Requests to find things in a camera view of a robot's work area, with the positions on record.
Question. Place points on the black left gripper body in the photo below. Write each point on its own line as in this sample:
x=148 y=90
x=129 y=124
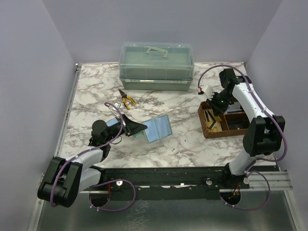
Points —
x=128 y=126

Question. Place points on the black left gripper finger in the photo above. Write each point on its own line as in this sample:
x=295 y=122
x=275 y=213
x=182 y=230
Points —
x=134 y=128
x=128 y=122

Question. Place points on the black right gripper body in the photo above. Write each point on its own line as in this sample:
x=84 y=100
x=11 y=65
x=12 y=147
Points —
x=214 y=106

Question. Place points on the silver grey card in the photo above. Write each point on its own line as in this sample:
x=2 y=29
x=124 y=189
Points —
x=234 y=108

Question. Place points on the gold magnetic stripe card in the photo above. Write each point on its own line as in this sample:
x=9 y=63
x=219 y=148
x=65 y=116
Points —
x=218 y=119

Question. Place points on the light green card holder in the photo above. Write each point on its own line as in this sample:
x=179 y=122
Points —
x=157 y=129

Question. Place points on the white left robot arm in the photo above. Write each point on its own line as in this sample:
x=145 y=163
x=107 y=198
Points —
x=66 y=177

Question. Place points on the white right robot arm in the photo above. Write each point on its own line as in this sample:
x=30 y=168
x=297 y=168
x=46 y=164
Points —
x=265 y=131

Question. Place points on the brown woven basket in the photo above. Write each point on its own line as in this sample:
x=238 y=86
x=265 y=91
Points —
x=231 y=125

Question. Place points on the green clear-lid storage box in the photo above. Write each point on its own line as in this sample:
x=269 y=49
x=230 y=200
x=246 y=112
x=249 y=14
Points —
x=156 y=66

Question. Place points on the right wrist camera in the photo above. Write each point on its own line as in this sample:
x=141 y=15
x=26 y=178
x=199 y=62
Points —
x=207 y=91

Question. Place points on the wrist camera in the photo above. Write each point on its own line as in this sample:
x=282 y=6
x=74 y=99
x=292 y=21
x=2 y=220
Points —
x=114 y=109
x=207 y=91

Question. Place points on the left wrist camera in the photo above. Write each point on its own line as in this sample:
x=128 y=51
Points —
x=114 y=109

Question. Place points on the yellow handled pliers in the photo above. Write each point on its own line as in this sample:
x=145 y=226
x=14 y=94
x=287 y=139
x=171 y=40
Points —
x=126 y=98

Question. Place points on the aluminium frame rail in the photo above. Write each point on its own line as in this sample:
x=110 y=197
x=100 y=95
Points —
x=61 y=138

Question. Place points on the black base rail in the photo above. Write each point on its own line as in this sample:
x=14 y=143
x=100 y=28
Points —
x=171 y=183

